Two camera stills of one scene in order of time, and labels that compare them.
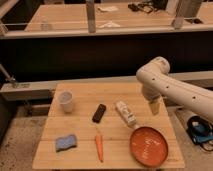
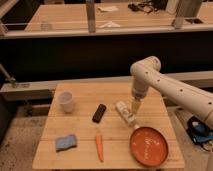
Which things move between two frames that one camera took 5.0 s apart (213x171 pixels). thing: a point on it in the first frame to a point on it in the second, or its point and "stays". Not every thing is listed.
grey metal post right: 187,9 stays
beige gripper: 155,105 to 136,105
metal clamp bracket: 11,79 stays
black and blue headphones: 200,131 stays
